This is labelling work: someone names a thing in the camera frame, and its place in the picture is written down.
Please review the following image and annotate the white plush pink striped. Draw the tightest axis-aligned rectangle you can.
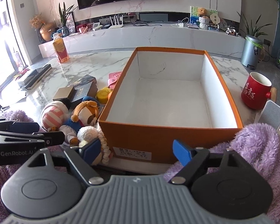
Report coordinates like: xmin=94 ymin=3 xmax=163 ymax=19
xmin=41 ymin=98 xmax=71 ymax=131

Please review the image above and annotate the cream crochet sheep doll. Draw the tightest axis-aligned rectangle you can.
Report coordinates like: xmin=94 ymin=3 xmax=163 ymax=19
xmin=77 ymin=125 xmax=112 ymax=165

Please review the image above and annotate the brown dog plush blue suit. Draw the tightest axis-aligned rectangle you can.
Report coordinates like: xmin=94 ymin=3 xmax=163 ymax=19
xmin=59 ymin=96 xmax=99 ymax=146

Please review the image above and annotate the brown kraft small box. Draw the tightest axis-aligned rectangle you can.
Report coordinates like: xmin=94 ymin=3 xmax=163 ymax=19
xmin=52 ymin=86 xmax=75 ymax=101

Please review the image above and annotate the dark grey gift box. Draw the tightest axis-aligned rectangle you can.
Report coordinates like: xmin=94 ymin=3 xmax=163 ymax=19
xmin=71 ymin=82 xmax=97 ymax=109

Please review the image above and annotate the yellow tape measure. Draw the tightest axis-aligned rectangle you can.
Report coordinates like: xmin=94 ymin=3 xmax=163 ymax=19
xmin=96 ymin=87 xmax=112 ymax=104

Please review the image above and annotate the illustrated card box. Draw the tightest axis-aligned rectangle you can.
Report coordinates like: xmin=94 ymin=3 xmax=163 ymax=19
xmin=72 ymin=74 xmax=97 ymax=88

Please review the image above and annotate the pink leather card wallet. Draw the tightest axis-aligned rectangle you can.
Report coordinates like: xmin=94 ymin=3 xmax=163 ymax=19
xmin=108 ymin=71 xmax=122 ymax=90

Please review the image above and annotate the red artificial flower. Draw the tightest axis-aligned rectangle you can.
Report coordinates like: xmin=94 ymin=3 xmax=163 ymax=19
xmin=13 ymin=68 xmax=30 ymax=80

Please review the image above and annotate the purple fuzzy sleeve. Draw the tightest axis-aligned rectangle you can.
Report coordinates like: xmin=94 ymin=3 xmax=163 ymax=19
xmin=163 ymin=123 xmax=280 ymax=224

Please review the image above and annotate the black keyboard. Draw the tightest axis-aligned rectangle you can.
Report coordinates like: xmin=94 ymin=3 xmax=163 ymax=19
xmin=20 ymin=64 xmax=52 ymax=91

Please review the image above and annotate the amber liquid plastic bottle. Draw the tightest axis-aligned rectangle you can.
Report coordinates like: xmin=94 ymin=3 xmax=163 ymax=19
xmin=52 ymin=34 xmax=69 ymax=63

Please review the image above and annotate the white grey mesh device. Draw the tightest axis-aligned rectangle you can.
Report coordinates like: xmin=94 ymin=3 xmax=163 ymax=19
xmin=254 ymin=100 xmax=280 ymax=130

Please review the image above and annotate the copper round vase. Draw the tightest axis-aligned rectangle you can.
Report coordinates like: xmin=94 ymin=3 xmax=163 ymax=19
xmin=40 ymin=23 xmax=55 ymax=41

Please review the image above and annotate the red ceramic mug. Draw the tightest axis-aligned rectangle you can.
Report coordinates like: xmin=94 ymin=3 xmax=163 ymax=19
xmin=241 ymin=72 xmax=277 ymax=110

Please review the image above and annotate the orange cardboard box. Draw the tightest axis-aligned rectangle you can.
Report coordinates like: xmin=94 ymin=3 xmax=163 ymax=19
xmin=99 ymin=47 xmax=243 ymax=164

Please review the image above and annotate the green potted plant left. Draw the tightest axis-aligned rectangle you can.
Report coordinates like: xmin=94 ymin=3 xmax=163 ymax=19
xmin=58 ymin=3 xmax=77 ymax=37

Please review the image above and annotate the green potted plant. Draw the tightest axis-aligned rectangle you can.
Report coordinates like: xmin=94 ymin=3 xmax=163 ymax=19
xmin=58 ymin=3 xmax=77 ymax=37
xmin=237 ymin=12 xmax=273 ymax=38

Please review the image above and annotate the white wifi router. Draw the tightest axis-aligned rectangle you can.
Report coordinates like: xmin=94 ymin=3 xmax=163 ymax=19
xmin=109 ymin=15 xmax=123 ymax=29

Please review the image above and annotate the grey pedal trash bin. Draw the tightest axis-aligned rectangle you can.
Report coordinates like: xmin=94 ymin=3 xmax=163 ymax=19
xmin=241 ymin=35 xmax=263 ymax=70

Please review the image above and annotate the white marble tv console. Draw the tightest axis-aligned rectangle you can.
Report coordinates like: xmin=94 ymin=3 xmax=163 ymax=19
xmin=38 ymin=24 xmax=246 ymax=59

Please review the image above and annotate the green potted plant right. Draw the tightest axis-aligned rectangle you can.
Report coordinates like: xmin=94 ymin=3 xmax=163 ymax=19
xmin=237 ymin=12 xmax=273 ymax=38

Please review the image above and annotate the teddy bear on stand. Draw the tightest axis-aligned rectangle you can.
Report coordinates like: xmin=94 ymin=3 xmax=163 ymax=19
xmin=197 ymin=8 xmax=209 ymax=30

